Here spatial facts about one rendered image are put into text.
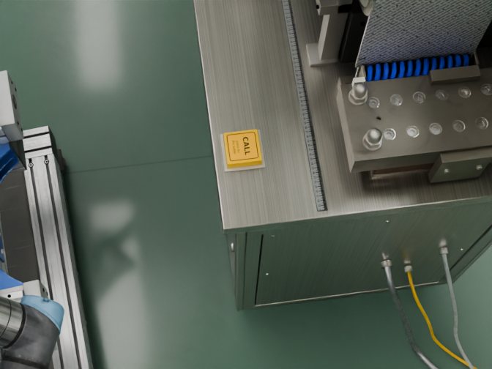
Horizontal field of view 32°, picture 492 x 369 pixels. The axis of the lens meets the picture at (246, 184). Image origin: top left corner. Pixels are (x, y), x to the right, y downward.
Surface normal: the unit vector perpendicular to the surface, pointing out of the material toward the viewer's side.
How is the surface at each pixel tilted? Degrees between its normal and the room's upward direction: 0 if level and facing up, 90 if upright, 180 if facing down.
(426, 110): 0
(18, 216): 0
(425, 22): 90
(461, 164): 90
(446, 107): 0
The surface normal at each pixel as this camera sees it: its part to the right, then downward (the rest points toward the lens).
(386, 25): 0.13, 0.93
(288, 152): 0.01, -0.34
